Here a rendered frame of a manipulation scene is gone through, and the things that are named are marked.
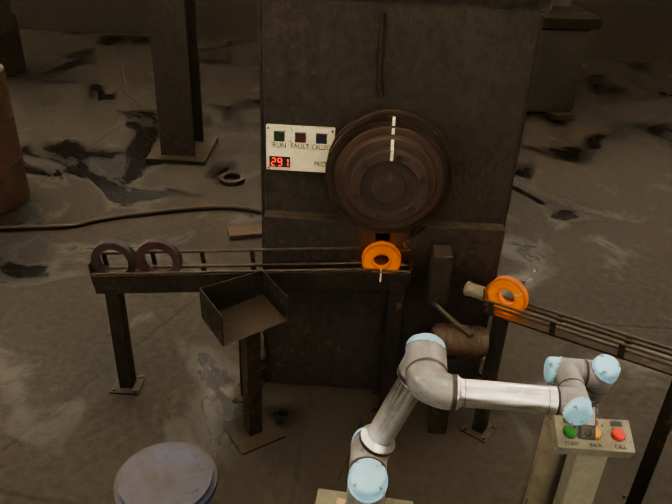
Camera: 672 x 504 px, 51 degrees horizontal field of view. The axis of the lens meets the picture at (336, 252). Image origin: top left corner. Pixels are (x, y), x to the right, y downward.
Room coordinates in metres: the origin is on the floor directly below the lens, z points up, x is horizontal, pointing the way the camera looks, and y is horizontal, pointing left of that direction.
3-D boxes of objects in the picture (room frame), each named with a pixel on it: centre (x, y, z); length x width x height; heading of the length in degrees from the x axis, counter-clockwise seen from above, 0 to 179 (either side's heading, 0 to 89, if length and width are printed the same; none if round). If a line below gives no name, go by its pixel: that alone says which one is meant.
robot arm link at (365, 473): (1.44, -0.12, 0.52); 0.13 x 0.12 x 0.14; 176
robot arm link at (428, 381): (1.41, -0.45, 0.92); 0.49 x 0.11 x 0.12; 86
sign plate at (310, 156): (2.49, 0.15, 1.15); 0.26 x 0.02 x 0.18; 88
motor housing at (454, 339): (2.22, -0.51, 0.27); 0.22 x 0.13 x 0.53; 88
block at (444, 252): (2.37, -0.42, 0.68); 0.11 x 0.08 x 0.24; 178
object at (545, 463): (1.77, -0.80, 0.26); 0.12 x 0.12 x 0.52
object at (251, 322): (2.13, 0.34, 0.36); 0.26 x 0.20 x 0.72; 123
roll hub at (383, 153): (2.27, -0.18, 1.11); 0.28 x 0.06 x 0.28; 88
